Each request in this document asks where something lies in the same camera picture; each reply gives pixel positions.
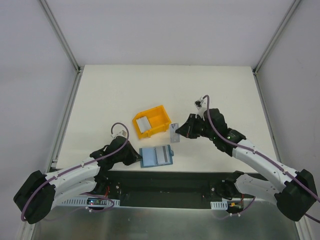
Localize white credit card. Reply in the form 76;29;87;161
155;145;170;165
169;123;180;143

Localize blue leather card holder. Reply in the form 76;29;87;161
139;144;174;168

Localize yellow plastic bin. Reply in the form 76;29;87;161
132;105;172;140

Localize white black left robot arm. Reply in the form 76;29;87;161
13;136;142;224

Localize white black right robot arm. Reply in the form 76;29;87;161
175;108;320;222

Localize stack of white cards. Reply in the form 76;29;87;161
136;116;152;134

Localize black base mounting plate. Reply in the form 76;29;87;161
91;170;242;209

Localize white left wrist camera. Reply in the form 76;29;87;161
111;130;128;139

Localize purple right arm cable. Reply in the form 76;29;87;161
202;94;320;225

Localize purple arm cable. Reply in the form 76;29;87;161
202;94;320;225
20;122;130;222

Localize white slotted cable duct left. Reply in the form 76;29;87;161
57;196;120;208

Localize white slotted cable duct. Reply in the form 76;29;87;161
210;201;228;211
57;196;120;208

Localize aluminium frame rail right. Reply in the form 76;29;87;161
252;0;303;76

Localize aluminium frame rail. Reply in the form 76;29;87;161
37;0;82;73
252;0;303;76

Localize white slotted cable duct right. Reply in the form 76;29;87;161
210;201;228;211

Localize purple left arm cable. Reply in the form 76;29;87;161
20;122;130;222

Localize aluminium frame rail left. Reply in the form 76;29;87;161
37;0;82;73

